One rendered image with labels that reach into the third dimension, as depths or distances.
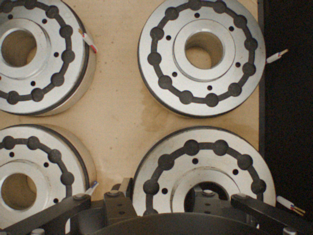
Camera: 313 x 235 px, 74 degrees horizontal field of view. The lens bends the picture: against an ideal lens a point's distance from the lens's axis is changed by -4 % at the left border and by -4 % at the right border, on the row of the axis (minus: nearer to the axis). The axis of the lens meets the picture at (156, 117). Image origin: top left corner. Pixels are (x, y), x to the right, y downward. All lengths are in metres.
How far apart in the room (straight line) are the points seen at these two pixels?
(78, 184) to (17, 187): 0.06
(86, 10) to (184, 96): 0.12
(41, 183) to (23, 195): 0.04
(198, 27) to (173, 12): 0.03
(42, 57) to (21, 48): 0.04
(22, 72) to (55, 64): 0.03
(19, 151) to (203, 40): 0.17
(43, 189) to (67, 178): 0.02
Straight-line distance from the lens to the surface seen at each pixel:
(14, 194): 0.22
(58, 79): 0.19
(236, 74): 0.18
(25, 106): 0.19
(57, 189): 0.19
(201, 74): 0.17
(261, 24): 0.24
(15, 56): 0.22
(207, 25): 0.18
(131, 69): 0.20
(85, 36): 0.17
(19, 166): 0.19
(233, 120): 0.21
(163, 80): 0.17
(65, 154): 0.18
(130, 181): 0.16
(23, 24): 0.20
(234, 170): 0.16
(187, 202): 0.17
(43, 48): 0.19
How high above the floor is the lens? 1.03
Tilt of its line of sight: 89 degrees down
